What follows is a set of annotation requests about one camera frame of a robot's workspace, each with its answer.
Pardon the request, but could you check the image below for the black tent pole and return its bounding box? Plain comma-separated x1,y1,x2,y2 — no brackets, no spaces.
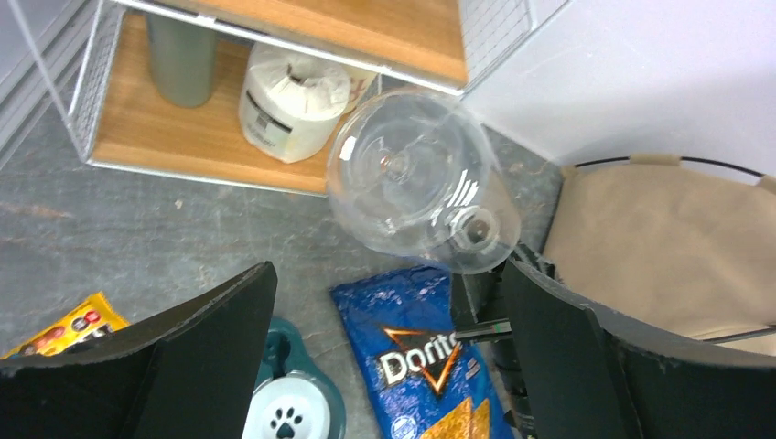
574,154,767,178

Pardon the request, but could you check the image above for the white ceramic mug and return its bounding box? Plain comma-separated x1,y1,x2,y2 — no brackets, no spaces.
342,65,379,114

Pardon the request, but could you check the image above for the tan pet tent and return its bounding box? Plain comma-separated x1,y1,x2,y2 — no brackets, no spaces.
544,162,775,355

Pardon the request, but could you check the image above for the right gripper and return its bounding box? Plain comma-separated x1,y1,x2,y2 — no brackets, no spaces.
450,262,537,438

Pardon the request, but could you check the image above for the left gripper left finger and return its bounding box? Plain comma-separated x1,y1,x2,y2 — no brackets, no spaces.
1,262,277,438

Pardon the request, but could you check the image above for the green can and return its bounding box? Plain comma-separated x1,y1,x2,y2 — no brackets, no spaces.
145,15,218,108

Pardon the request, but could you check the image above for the blue Doritos chip bag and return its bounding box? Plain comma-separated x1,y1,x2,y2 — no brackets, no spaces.
330,266,514,438

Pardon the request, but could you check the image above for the yellow candy bag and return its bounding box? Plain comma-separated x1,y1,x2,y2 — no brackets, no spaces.
2,292,130,359

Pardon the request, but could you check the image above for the clear plastic bottle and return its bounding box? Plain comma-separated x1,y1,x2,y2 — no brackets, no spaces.
326,87,521,274

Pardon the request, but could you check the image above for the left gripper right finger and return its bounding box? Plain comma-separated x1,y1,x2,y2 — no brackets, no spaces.
501,260,775,438

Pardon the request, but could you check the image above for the white wire wooden shelf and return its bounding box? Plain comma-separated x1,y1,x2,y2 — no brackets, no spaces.
5,0,571,198

